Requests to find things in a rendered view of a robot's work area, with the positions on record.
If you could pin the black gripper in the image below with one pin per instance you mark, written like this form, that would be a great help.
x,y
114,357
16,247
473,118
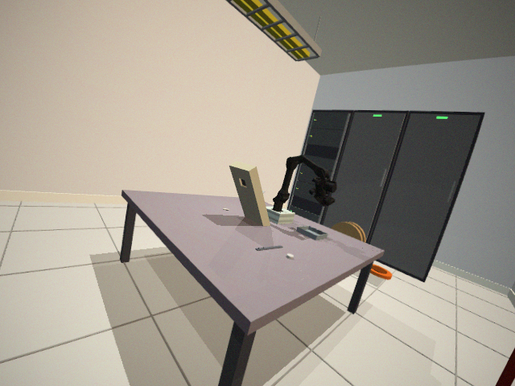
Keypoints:
x,y
321,196

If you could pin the cream panel with round hole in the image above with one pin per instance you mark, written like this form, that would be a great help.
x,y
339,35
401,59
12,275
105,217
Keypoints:
x,y
249,190

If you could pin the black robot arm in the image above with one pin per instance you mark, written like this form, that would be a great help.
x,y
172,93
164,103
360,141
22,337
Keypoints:
x,y
320,184

